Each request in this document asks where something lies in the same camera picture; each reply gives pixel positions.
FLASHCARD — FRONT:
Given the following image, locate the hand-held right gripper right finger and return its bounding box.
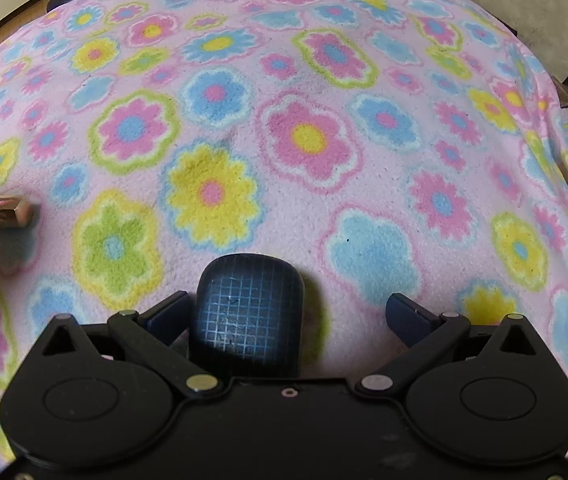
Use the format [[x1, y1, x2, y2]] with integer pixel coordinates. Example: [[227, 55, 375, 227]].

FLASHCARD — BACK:
[[356, 292, 555, 393]]

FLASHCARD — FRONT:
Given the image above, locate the dark blue grid compact case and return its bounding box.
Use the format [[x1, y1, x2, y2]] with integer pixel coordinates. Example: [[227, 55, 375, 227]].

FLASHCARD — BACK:
[[189, 254, 307, 380]]

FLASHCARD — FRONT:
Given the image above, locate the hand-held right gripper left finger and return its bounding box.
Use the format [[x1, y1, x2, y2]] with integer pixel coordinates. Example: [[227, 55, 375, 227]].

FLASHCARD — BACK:
[[39, 290, 220, 393]]

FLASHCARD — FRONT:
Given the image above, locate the pink floral fleece blanket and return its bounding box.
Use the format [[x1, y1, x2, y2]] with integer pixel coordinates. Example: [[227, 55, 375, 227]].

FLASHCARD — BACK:
[[0, 0, 568, 461]]

